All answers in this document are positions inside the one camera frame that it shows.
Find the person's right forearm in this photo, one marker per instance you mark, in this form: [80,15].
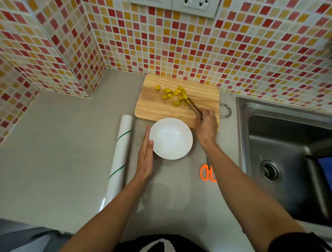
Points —
[241,197]

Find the blue object in sink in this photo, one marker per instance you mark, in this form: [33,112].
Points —
[326,171]

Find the wooden cutting board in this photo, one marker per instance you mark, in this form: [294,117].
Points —
[155,106]

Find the dark kitchen tongs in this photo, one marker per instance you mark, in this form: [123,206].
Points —
[194,107]

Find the stainless steel sink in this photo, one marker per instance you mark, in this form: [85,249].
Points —
[280,135]

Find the white ceramic bowl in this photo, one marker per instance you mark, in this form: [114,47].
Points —
[171,139]

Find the person's left hand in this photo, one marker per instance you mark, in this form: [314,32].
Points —
[144,161]

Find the person's right thumb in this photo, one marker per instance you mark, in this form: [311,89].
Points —
[198,123]

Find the person's left thumb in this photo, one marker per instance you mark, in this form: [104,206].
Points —
[151,148]

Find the black shirt with white print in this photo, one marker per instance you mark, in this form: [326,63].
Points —
[166,244]

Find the round metal sink drain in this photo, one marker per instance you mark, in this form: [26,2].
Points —
[270,170]

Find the pile of yellow food cubes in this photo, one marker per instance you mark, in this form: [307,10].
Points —
[176,103]

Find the white wall socket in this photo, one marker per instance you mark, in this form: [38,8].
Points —
[195,6]

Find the white roll with green lines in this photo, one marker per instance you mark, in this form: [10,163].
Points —
[120,153]

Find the person's left forearm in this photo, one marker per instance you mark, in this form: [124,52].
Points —
[109,220]

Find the person's right hand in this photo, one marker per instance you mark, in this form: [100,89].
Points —
[207,129]

